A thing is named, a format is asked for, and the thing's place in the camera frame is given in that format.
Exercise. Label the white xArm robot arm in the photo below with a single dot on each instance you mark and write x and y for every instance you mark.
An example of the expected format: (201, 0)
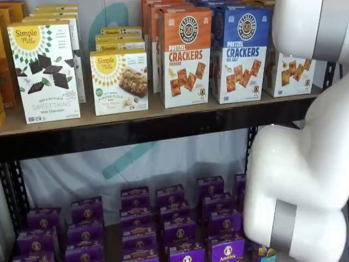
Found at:
(300, 163)

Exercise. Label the white Sweet Thins box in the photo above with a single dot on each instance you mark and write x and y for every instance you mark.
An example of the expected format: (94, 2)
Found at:
(46, 82)
(57, 6)
(54, 13)
(81, 87)

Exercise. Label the blue pretzel crackers box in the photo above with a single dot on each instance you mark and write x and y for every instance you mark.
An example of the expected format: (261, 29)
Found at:
(245, 76)
(234, 4)

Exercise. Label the orange pretzel crackers box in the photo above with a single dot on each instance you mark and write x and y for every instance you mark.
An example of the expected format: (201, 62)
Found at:
(154, 32)
(145, 16)
(188, 82)

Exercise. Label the white almond flour bars box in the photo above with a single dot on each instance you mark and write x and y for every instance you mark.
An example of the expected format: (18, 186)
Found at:
(122, 46)
(122, 30)
(120, 87)
(120, 38)

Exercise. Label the brown orange snack box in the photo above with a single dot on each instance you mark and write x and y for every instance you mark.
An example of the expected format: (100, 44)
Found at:
(16, 8)
(1, 109)
(8, 68)

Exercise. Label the purple Annie's box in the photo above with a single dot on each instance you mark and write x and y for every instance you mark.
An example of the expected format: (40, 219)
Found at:
(87, 210)
(179, 232)
(186, 253)
(225, 223)
(32, 257)
(226, 251)
(135, 218)
(261, 253)
(210, 187)
(140, 255)
(36, 241)
(43, 219)
(240, 185)
(216, 204)
(85, 233)
(171, 194)
(139, 238)
(175, 211)
(84, 253)
(135, 197)

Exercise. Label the black metal shelf rack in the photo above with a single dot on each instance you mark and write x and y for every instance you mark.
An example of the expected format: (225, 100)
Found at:
(136, 136)

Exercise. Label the white backdrop with teal logo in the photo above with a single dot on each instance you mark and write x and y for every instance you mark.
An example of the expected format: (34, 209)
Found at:
(191, 163)

